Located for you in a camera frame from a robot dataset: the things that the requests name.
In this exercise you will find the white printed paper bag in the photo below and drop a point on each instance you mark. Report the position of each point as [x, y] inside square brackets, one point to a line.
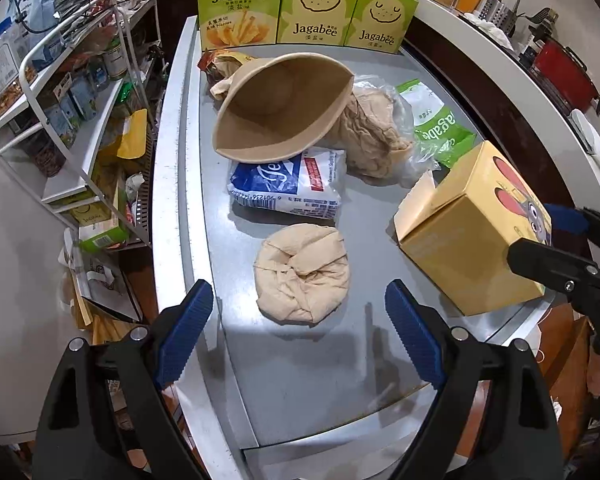
[97, 275]

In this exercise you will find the brown paper cup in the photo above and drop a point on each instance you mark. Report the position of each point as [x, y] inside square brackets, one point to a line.
[280, 100]

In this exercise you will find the red brown snack wrapper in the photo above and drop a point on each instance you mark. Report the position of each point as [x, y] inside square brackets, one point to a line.
[217, 62]

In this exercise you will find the plastic bag with paper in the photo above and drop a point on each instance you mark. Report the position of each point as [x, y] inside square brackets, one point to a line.
[370, 130]

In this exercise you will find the yellow cardboard box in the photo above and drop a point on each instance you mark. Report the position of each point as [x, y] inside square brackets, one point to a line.
[460, 240]

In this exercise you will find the blue white tissue packet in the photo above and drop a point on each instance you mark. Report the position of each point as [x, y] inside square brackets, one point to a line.
[285, 185]

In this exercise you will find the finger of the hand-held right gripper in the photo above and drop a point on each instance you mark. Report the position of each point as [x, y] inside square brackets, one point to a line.
[565, 219]
[545, 262]

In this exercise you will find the green smiling face snack box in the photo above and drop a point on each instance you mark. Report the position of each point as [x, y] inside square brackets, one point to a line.
[317, 10]
[380, 20]

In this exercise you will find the green snack box with fries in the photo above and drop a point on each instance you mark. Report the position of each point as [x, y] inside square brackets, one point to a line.
[240, 10]

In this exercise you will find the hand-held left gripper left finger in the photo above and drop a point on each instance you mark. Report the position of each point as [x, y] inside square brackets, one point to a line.
[185, 330]

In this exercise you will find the metal utensil holder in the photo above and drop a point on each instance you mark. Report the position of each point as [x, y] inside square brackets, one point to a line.
[495, 12]

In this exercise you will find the green snack packet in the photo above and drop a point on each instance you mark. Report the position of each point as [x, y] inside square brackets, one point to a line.
[440, 130]

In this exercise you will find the yellow pouch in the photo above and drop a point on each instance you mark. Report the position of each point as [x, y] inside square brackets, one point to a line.
[130, 135]

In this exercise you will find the red pot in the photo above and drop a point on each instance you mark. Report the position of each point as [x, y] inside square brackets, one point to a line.
[565, 75]

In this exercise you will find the crumpled brown paper ball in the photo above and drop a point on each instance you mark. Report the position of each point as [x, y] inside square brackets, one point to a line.
[305, 270]

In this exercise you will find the tin can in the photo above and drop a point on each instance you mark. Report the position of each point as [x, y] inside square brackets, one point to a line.
[113, 60]

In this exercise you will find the small green box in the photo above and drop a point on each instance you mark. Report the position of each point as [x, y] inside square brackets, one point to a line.
[105, 237]

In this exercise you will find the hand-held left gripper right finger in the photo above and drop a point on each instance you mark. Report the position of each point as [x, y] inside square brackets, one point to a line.
[412, 330]

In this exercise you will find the blue white plastic bag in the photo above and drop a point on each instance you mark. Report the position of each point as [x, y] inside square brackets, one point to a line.
[35, 5]

